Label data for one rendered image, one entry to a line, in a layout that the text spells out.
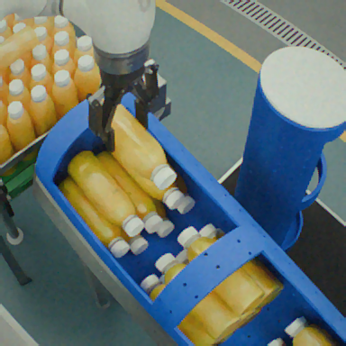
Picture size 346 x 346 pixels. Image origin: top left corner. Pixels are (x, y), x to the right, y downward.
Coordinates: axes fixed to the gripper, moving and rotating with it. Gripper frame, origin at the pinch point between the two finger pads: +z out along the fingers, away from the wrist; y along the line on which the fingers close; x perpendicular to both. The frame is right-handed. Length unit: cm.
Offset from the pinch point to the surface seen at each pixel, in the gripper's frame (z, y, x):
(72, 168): 17.3, -8.3, 8.6
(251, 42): 130, 129, 76
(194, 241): 13.5, -0.5, -20.8
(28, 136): 30.3, -9.2, 30.8
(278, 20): 130, 155, 80
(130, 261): 32.7, -8.3, -10.1
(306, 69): 27, 59, 1
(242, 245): 8.2, 4.0, -28.6
